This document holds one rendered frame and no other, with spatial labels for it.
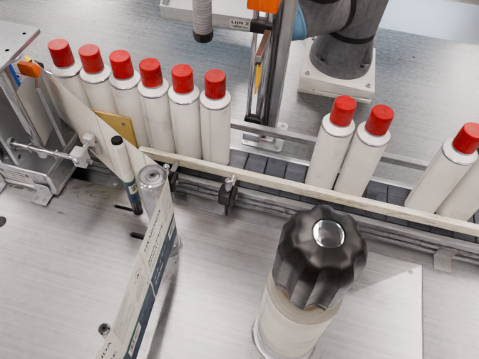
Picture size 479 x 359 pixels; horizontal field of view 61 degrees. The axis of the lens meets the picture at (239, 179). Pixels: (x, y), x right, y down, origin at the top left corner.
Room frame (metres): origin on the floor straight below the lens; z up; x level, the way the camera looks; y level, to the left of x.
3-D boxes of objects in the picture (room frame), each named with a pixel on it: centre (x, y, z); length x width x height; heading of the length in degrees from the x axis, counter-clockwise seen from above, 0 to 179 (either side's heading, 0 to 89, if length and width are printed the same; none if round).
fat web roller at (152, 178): (0.31, 0.11, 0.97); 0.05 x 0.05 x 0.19
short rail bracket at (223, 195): (0.40, 0.02, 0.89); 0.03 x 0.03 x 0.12; 78
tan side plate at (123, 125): (0.49, 0.24, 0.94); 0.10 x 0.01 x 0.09; 78
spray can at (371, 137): (0.44, -0.20, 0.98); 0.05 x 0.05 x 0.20
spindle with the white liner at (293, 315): (0.18, -0.08, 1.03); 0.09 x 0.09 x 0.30
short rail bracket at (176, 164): (0.43, 0.12, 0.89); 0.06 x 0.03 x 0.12; 168
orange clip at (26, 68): (0.48, 0.33, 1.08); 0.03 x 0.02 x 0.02; 78
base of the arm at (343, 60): (0.85, -0.23, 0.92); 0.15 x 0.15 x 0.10
